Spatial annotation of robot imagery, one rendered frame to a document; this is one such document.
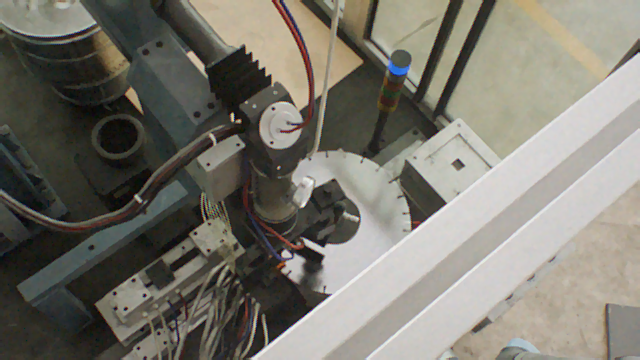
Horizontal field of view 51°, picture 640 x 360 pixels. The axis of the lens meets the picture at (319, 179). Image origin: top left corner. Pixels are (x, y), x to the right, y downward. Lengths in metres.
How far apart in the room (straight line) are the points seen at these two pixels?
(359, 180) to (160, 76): 0.68
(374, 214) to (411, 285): 1.20
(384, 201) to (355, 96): 0.44
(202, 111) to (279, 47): 1.01
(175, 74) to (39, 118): 0.98
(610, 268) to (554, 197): 2.39
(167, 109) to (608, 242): 2.07
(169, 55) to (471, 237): 0.72
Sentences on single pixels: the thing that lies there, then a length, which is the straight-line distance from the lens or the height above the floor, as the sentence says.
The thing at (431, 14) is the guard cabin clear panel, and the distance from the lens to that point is 1.61.
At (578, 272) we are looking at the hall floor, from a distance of 2.65.
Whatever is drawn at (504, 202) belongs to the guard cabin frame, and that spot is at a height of 2.05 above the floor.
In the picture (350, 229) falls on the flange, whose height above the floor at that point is 0.96.
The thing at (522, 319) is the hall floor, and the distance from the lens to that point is 2.52.
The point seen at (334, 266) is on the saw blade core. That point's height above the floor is 0.95.
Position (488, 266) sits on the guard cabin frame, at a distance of 0.29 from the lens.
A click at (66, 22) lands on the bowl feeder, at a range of 1.65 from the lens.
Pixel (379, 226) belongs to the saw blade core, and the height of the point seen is 0.95.
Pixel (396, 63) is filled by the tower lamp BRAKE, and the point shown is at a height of 1.16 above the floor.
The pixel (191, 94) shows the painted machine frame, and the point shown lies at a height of 1.52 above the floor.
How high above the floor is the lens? 2.31
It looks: 66 degrees down
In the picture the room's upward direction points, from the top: 9 degrees clockwise
